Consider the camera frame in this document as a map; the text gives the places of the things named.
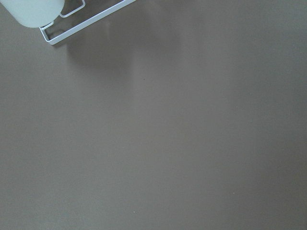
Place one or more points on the white plastic cup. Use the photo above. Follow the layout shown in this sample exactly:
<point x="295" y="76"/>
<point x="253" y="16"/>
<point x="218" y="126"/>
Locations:
<point x="34" y="13"/>

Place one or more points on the white wire cup rack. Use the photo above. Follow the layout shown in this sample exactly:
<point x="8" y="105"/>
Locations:
<point x="77" y="15"/>

